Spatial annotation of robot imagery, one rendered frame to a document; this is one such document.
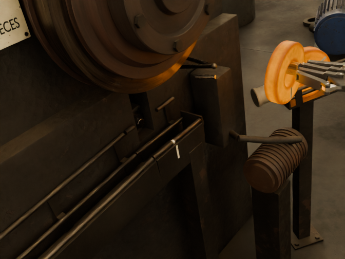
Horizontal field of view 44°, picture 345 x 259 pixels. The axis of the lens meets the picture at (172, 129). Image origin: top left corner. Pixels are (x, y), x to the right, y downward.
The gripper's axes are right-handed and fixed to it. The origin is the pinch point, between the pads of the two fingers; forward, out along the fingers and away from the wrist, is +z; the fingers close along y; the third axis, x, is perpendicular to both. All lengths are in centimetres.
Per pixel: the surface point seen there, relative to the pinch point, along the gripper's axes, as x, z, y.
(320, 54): -8.1, 2.2, 26.1
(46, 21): 25, 23, -47
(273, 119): -87, 53, 94
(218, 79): -6.2, 17.6, -4.0
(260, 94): -16.4, 12.7, 9.9
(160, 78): 4.1, 18.6, -25.1
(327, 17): -56, 58, 173
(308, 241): -83, -2, 21
